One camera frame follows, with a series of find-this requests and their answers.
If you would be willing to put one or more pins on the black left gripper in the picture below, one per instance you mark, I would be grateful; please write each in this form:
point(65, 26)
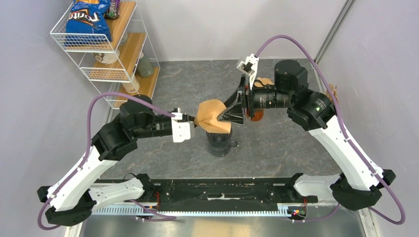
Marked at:
point(188, 118)

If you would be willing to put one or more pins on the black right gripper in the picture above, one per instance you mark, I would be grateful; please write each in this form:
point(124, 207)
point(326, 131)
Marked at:
point(244, 102)

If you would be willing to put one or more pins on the orange glass carafe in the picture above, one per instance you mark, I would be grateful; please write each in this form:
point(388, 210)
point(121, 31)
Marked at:
point(258, 115)

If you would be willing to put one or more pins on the smoky glass dripper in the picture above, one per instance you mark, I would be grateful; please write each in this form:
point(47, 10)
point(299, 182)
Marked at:
point(217, 139)

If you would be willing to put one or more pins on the clear glass pitcher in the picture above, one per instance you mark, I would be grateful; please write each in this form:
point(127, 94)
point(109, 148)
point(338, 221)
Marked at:
point(221, 149)

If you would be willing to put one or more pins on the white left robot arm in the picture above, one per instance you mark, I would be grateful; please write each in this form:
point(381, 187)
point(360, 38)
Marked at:
point(73, 199)

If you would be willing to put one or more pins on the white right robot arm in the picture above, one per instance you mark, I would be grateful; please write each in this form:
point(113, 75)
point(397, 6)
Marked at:
point(360, 182)

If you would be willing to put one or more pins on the brown paper coffee filters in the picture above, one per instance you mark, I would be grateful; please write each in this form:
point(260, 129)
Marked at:
point(332, 96)

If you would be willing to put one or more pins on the beige paper cup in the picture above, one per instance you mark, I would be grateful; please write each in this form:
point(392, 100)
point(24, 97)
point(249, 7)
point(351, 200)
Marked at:
point(132, 86)

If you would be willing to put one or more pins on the green ceramic vase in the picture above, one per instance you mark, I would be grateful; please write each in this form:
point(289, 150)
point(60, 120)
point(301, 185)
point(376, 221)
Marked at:
point(144, 66)

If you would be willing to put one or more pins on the white ceramic mug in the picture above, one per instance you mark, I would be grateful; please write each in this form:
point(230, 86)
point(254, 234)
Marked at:
point(106, 58)

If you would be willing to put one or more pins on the dark snack packet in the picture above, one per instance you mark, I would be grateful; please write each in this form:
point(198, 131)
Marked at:
point(113, 11)

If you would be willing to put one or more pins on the blue chips bag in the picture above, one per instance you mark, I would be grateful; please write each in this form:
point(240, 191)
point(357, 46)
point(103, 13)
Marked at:
point(87, 21)

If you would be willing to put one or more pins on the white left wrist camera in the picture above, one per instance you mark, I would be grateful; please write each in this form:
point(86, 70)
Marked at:
point(181, 131)

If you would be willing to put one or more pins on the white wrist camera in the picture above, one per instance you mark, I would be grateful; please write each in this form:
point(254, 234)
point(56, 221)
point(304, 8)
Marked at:
point(181, 131)
point(249, 66)

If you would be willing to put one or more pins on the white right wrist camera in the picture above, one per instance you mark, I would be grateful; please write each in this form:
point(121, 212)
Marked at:
point(249, 66)

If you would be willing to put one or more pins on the white wire wooden shelf rack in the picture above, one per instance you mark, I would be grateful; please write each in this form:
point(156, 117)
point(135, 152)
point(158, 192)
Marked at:
point(122, 60)

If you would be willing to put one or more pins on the aluminium frame rail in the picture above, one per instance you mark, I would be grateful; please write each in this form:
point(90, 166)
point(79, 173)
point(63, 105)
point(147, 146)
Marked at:
point(290, 211)

